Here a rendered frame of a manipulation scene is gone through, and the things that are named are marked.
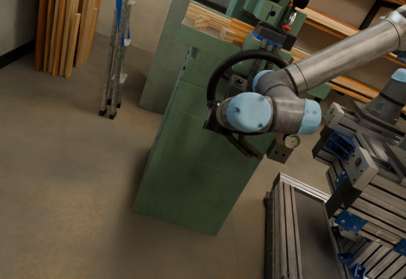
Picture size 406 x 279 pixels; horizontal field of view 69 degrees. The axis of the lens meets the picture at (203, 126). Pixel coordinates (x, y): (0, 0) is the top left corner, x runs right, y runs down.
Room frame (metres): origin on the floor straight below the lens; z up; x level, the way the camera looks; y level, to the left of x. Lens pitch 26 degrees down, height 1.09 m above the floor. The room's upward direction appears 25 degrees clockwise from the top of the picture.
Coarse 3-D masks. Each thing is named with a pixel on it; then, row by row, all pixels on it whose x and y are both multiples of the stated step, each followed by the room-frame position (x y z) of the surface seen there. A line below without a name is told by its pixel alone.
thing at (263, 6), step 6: (264, 0) 1.20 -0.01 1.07; (258, 6) 1.27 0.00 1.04; (264, 6) 1.19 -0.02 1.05; (270, 6) 1.19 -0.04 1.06; (276, 6) 1.19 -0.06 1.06; (258, 12) 1.21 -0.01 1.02; (264, 12) 1.19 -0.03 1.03; (276, 12) 1.19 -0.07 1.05; (258, 18) 1.19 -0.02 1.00; (264, 18) 1.19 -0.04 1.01; (270, 18) 1.19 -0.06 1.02; (276, 18) 1.20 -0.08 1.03; (270, 24) 1.20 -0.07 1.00
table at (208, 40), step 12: (192, 24) 1.09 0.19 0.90; (180, 36) 1.03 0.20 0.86; (192, 36) 1.04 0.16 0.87; (204, 36) 1.04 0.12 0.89; (216, 36) 1.07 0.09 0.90; (204, 48) 1.05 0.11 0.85; (216, 48) 1.05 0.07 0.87; (228, 48) 1.06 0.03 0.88; (240, 48) 1.07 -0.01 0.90; (240, 72) 0.98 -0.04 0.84; (324, 84) 1.13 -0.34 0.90; (324, 96) 1.13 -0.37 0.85
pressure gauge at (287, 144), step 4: (284, 136) 1.07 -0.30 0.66; (288, 136) 1.06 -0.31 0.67; (292, 136) 1.06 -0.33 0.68; (296, 136) 1.06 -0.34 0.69; (284, 140) 1.06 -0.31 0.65; (288, 140) 1.06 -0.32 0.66; (292, 140) 1.06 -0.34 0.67; (296, 140) 1.06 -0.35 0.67; (284, 144) 1.09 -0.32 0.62; (288, 144) 1.06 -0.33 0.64; (292, 144) 1.06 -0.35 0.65; (296, 144) 1.07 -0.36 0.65; (284, 148) 1.08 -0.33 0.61; (288, 148) 1.06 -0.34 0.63; (292, 148) 1.06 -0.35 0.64
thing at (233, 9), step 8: (232, 0) 1.52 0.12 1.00; (240, 0) 1.40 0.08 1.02; (288, 0) 1.44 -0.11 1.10; (232, 8) 1.40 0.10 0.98; (240, 8) 1.40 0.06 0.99; (232, 16) 1.40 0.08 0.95; (240, 16) 1.41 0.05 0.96; (248, 16) 1.41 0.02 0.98; (280, 16) 1.44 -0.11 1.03; (248, 24) 1.42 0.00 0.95; (256, 24) 1.42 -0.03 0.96
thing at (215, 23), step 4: (208, 16) 1.20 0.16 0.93; (212, 16) 1.20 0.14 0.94; (212, 20) 1.20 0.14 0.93; (216, 20) 1.20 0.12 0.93; (220, 20) 1.20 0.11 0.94; (208, 24) 1.20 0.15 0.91; (212, 24) 1.20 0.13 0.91; (216, 24) 1.20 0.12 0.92; (220, 24) 1.20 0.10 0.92; (224, 24) 1.21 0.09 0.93; (228, 24) 1.21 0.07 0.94; (216, 28) 1.20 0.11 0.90; (220, 28) 1.21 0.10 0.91; (292, 52) 1.26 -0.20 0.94; (296, 52) 1.27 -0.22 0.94; (292, 56) 1.26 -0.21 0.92; (296, 56) 1.26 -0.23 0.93; (300, 56) 1.27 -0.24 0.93; (304, 56) 1.27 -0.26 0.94
